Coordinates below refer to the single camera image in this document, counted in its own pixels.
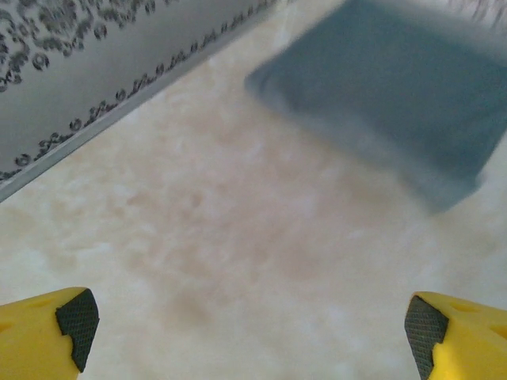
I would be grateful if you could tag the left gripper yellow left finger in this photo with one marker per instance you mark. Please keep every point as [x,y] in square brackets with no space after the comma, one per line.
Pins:
[31,336]

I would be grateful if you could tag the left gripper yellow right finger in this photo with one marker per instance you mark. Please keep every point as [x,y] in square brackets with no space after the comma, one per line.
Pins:
[471,340]

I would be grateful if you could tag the gray t-shirt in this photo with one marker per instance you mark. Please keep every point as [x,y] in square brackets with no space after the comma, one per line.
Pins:
[396,99]

